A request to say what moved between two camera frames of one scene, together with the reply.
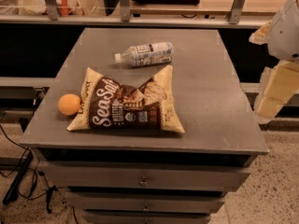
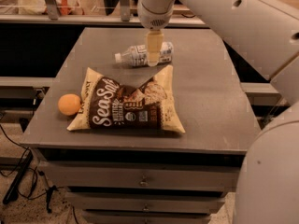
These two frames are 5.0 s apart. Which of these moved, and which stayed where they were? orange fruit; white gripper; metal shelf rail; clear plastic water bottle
Moved: white gripper
Stayed: orange fruit; clear plastic water bottle; metal shelf rail
